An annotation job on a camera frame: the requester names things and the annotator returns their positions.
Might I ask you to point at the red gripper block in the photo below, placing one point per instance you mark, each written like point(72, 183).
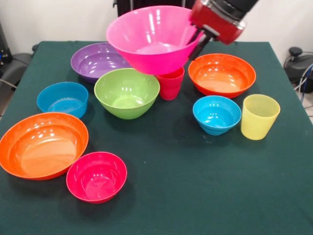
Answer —
point(217, 22)

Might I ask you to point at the large magenta bowl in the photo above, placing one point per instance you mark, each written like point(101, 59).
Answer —
point(151, 41)

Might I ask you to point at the small cyan bowl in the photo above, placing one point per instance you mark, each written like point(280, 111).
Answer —
point(216, 115)

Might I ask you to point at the yellow cup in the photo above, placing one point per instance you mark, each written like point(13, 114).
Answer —
point(259, 120)

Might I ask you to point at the orange bowl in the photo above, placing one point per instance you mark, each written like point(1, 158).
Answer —
point(44, 147)
point(222, 74)

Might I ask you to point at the red cup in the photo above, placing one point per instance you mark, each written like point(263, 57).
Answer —
point(170, 85)

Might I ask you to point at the green bowl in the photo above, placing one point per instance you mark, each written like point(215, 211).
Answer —
point(127, 95)

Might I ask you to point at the purple bowl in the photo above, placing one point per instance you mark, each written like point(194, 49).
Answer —
point(97, 61)

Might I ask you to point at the dark green table cloth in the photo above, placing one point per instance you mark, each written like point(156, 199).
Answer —
point(220, 183)

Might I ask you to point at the straight-sided blue bowl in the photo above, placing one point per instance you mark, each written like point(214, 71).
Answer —
point(62, 100)

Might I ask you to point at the small crimson bowl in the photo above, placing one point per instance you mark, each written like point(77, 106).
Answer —
point(96, 177)

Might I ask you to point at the black computer box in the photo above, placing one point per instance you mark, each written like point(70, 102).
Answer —
point(3, 49)

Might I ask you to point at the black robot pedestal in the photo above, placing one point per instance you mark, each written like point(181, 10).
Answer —
point(124, 7)

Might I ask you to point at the black pedestal foot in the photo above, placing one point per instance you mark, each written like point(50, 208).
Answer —
point(297, 60)
point(20, 63)

